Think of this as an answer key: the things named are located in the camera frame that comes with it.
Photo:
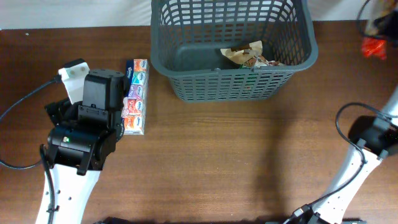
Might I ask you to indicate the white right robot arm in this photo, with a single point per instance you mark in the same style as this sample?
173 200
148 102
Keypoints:
371 139

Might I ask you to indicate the grey plastic basket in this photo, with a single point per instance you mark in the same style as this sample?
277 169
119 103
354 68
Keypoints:
187 35

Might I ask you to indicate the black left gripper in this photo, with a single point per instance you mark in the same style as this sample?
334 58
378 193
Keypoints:
62 112

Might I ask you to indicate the orange spaghetti packet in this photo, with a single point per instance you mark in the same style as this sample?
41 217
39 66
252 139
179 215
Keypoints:
380 28

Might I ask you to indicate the colourful Kleenex tissue pack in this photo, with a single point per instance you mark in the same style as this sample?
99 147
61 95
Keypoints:
135 100

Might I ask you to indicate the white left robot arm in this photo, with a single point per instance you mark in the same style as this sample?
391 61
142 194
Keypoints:
85 132

